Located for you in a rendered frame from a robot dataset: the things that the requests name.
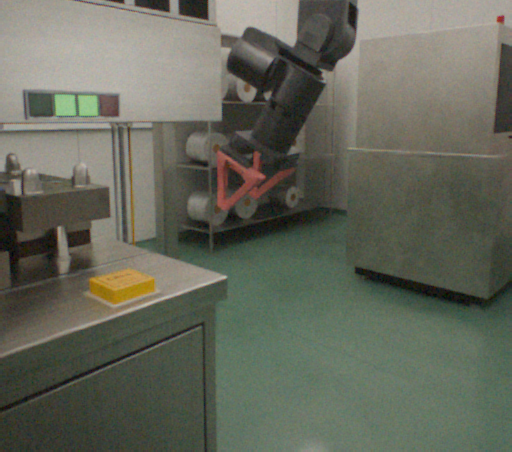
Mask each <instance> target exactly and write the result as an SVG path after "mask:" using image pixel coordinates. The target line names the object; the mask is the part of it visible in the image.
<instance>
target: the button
mask: <svg viewBox="0 0 512 452"><path fill-rule="evenodd" d="M89 285H90V293H92V294H94V295H96V296H98V297H100V298H103V300H105V301H107V302H109V303H111V304H113V305H116V304H119V303H123V302H126V300H130V299H133V298H136V297H140V296H143V295H146V294H149V293H152V292H156V279H155V277H151V276H148V275H146V274H143V273H141V272H138V271H135V270H132V269H125V270H121V271H117V272H113V273H109V274H106V275H102V276H97V277H93V278H90V279H89Z"/></svg>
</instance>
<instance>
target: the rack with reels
mask: <svg viewBox="0 0 512 452"><path fill-rule="evenodd" d="M240 37H241V36H238V35H231V34H225V33H221V47H226V48H231V47H232V46H234V44H235V43H236V42H237V40H238V39H239V38H240ZM221 81H222V99H223V100H224V101H222V106H265V105H266V102H267V100H268V98H269V97H270V94H271V93H272V91H274V89H275V88H274V89H271V90H270V91H269V92H267V93H262V92H260V91H259V90H257V89H255V88H254V87H251V86H249V85H248V83H246V82H244V81H243V80H241V79H240V78H238V77H236V76H235V75H232V74H230V75H226V74H225V72H224V71H223V70H222V69H221ZM335 96H336V66H335V68H334V88H333V104H325V103H318V102H319V101H320V100H321V97H322V93H321V95H320V96H319V98H318V100H317V102H316V104H315V107H326V106H331V105H333V128H331V154H322V153H306V152H301V153H300V155H299V156H300V157H299V159H298V160H300V159H309V158H319V157H328V156H331V168H330V202H327V201H320V200H313V199H306V198H300V194H299V190H298V189H297V169H296V171H294V187H290V186H282V185H275V186H273V187H272V188H271V189H270V191H269V201H270V202H267V203H262V204H258V198H257V199H254V198H252V197H251V196H249V195H248V193H247V194H246V195H245V196H244V197H243V198H241V199H240V200H239V201H238V202H237V203H235V204H234V205H233V207H231V208H229V209H228V210H227V211H224V210H222V209H221V208H219V207H218V193H216V192H213V184H212V170H218V167H217V153H218V151H219V149H220V147H221V146H223V145H227V144H228V141H229V139H230V137H231V135H235V133H236V132H237V131H224V132H222V133H220V132H211V121H208V132H204V131H197V132H194V133H193V134H190V136H189V137H188V139H187V141H186V153H187V156H188V158H189V159H190V160H192V161H188V162H177V163H176V167H184V168H194V169H202V170H208V176H209V191H203V190H199V191H196V192H194V193H193V194H192V196H190V197H189V199H188V202H187V213H188V215H189V217H190V219H186V220H181V221H178V225H179V227H183V228H187V229H192V230H196V231H200V232H204V233H208V234H209V244H210V254H213V234H215V233H219V232H223V231H227V230H231V229H236V228H240V226H244V225H248V224H252V223H257V222H261V221H265V220H269V219H273V218H278V217H283V216H287V215H291V214H296V213H300V212H304V211H308V210H312V209H317V208H321V207H325V206H329V204H330V208H329V219H331V213H332V174H333V170H334V156H335V154H334V135H335V105H336V104H335ZM270 98H271V97H270ZM249 101H250V102H249ZM292 147H293V148H296V149H297V150H299V151H301V148H302V136H301V133H299V135H298V136H297V138H296V140H295V142H293V145H292ZM241 187H242V186H241V185H234V183H228V185H227V187H226V199H228V198H229V197H230V196H233V195H234V194H235V193H236V192H237V191H238V190H239V189H240V188H241Z"/></svg>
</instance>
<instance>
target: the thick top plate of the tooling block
mask: <svg viewBox="0 0 512 452"><path fill-rule="evenodd" d="M21 171H22V172H23V171H24V170H21ZM3 172H5V171H2V172H0V188H1V189H6V194H7V208H8V218H3V219H0V224H1V225H5V226H7V227H9V228H12V229H14V230H17V231H20V232H23V233H26V232H32V231H38V230H44V229H51V228H56V227H62V226H69V225H74V224H76V223H80V222H87V221H92V220H99V219H105V218H110V217H111V215H110V194H109V187H107V186H101V184H95V183H91V187H88V188H71V184H72V182H71V179H68V178H62V177H57V176H52V175H46V174H41V173H38V174H39V180H41V181H42V191H43V193H41V194H33V195H12V194H10V184H9V180H13V179H15V180H21V181H22V172H21V173H3Z"/></svg>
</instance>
